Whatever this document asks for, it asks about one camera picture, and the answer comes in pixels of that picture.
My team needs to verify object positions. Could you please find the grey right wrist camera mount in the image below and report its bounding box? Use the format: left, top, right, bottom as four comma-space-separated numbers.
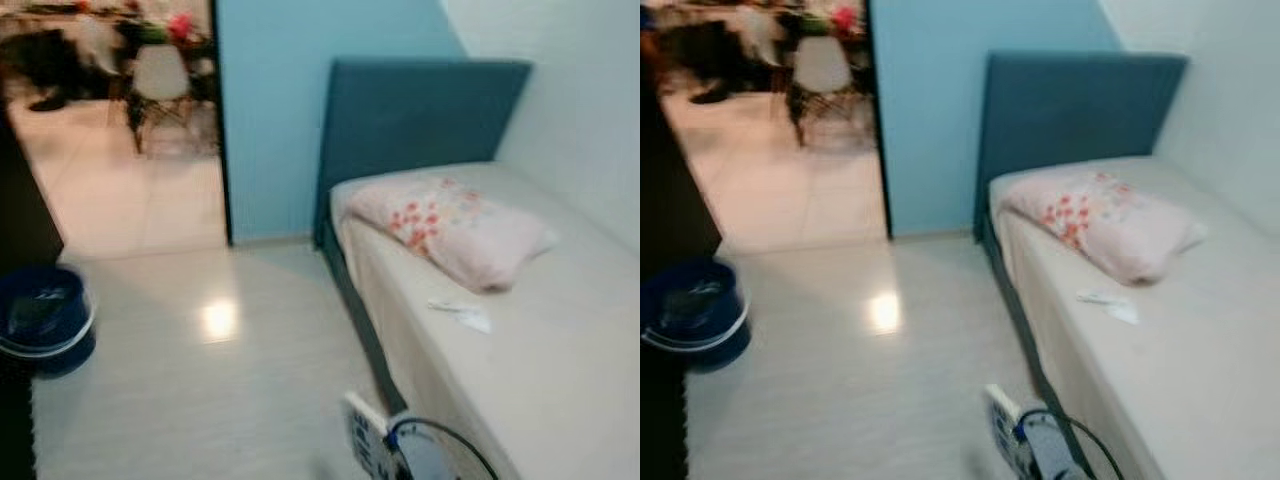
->
388, 425, 456, 480
1020, 415, 1086, 480

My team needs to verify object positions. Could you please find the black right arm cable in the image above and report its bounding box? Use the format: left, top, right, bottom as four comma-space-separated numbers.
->
385, 415, 501, 480
1013, 407, 1126, 480

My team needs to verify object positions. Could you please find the blue plastic bucket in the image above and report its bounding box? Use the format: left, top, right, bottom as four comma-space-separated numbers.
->
0, 264, 99, 379
641, 257, 753, 374

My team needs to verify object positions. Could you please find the grey trash bag liner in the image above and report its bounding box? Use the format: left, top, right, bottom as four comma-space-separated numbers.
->
660, 278, 736, 331
8, 285, 79, 339

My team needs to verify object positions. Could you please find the pink floral print pillow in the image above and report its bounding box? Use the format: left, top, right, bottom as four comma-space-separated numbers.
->
348, 177, 559, 294
1002, 170, 1209, 287

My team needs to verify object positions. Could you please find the white shell chair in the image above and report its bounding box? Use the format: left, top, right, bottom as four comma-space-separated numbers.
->
125, 43, 198, 153
788, 35, 863, 149

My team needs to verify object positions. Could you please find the black door frame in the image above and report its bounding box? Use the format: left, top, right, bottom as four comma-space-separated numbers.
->
208, 0, 235, 247
864, 0, 894, 241

